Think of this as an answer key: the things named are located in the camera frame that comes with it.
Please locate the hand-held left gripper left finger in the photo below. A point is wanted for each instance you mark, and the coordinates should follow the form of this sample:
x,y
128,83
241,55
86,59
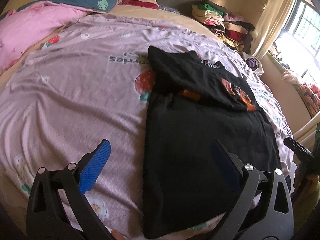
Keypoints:
x,y
96,167

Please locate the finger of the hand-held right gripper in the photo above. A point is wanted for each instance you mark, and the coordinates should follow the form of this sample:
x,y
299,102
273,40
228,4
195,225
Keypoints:
x,y
298,150

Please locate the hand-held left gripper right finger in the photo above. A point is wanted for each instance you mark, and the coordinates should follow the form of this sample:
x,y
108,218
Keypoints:
x,y
225,170

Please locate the black sweater with orange cuffs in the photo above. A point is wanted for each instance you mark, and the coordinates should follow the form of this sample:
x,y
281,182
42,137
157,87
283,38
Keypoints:
x,y
200,142

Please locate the crumpled colourful clothes heap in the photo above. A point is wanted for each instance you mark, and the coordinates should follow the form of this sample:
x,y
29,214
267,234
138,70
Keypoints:
x,y
307,92

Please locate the pile of folded clothes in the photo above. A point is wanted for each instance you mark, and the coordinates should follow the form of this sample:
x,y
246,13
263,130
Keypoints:
x,y
225,27

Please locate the person's left hand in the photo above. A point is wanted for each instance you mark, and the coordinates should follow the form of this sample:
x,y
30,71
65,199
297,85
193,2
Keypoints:
x,y
118,236

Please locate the lilac strawberry print duvet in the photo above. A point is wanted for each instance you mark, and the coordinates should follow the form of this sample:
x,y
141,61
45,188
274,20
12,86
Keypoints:
x,y
62,105

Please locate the bag with purple cloth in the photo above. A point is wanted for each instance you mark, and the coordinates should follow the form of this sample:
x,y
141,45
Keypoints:
x,y
252,62

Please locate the cream curtain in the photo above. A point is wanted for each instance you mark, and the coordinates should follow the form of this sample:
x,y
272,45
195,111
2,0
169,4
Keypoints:
x,y
272,17

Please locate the pink quilt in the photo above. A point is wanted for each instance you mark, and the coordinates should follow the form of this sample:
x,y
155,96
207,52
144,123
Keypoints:
x,y
30,25

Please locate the beige bed sheet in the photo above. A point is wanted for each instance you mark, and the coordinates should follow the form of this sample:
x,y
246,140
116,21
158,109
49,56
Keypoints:
x,y
150,15

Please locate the red and cream pillow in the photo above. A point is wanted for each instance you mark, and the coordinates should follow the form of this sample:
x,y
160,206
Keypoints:
x,y
140,3

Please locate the grey patterned cloth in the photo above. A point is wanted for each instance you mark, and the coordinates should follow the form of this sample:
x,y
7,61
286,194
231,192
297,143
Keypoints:
x,y
168,8

